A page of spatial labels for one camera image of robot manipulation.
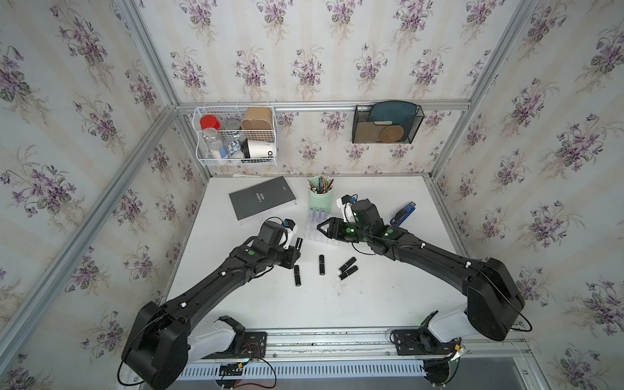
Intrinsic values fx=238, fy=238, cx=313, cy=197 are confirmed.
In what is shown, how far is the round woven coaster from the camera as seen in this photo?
38.2 inches

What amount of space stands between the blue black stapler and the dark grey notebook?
0.46 meters

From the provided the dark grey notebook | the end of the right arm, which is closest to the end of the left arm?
the end of the right arm

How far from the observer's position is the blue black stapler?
1.03m
